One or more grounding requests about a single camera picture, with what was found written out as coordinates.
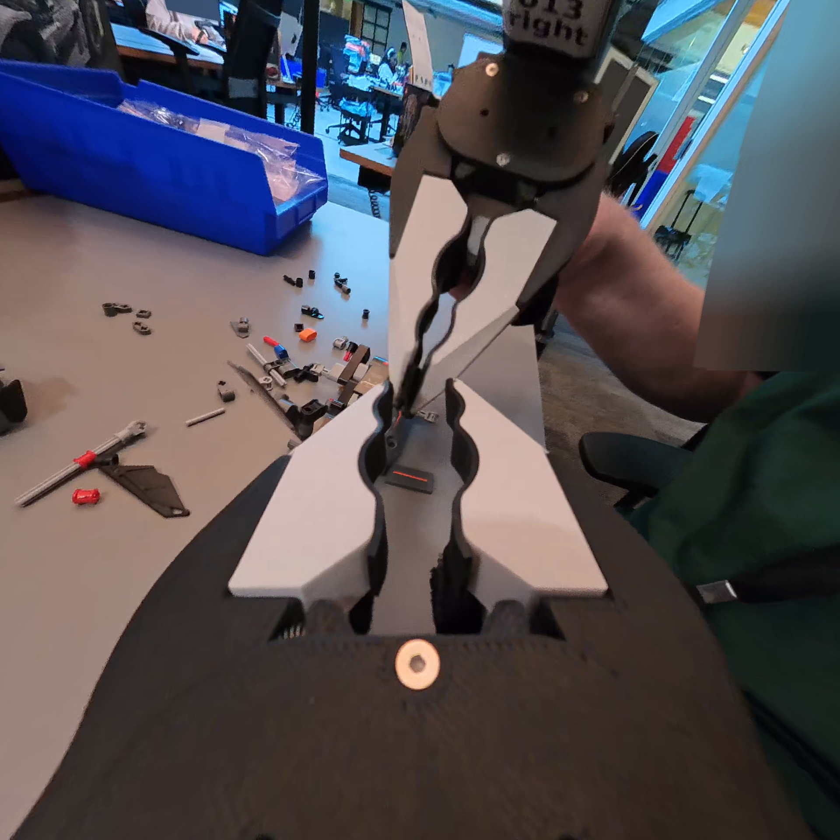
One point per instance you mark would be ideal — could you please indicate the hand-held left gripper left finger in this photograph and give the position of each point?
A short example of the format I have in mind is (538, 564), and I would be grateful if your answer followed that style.
(308, 525)

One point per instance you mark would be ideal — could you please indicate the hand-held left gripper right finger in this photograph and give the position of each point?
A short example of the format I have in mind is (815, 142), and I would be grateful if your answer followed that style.
(531, 525)

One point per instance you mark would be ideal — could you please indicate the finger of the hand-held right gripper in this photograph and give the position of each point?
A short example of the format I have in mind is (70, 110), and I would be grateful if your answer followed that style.
(505, 262)
(413, 249)

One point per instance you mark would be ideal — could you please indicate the grey lego assembly orange stripe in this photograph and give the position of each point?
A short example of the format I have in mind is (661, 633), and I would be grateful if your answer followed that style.
(354, 377)

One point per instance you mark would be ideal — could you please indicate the small black lego panel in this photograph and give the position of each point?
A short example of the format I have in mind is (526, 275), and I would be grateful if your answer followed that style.
(148, 489)

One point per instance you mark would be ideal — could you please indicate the lego car chassis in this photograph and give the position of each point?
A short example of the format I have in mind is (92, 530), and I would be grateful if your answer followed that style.
(12, 403)

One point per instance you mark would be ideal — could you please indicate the person's right forearm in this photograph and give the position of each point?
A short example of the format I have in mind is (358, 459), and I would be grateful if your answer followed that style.
(669, 328)

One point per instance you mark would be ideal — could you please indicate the black lego tile red stripe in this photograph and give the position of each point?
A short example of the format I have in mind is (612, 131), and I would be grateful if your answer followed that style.
(410, 480)

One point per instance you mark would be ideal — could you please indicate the scattered small lego pieces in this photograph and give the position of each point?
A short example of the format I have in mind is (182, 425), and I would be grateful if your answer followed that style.
(307, 336)

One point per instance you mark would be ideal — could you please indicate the small red lego bush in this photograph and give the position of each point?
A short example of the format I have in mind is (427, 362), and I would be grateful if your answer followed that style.
(86, 497)

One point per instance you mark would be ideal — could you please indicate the grey lego axle red bushes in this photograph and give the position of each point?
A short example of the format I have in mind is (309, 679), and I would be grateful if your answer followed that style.
(85, 457)

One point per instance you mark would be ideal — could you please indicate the dark lego box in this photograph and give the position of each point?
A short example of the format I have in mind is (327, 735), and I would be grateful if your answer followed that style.
(39, 33)

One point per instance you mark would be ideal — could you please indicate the person's right hand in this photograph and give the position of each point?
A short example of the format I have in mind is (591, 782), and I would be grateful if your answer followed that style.
(610, 275)

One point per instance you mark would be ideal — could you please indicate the black office chair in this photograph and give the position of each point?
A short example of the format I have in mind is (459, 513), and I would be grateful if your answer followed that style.
(623, 459)

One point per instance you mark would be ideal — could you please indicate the clear plastic bags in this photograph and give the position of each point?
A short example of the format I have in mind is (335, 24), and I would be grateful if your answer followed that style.
(275, 164)

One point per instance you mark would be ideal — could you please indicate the blue plastic bin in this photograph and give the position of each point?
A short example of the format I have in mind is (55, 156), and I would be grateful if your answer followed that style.
(131, 164)

